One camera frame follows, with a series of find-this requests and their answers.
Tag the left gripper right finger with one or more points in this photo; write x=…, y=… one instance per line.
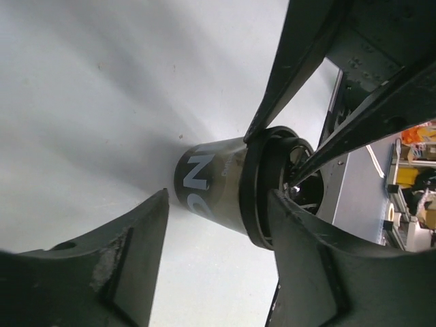
x=328, y=277

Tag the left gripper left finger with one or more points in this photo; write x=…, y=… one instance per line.
x=106, y=277

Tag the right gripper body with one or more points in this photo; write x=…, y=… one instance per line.
x=380, y=38

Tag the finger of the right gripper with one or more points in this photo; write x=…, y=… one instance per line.
x=405, y=101
x=308, y=31

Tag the translucent dark single cup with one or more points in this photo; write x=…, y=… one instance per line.
x=207, y=178

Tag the black cup lid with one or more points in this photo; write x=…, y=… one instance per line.
x=271, y=162

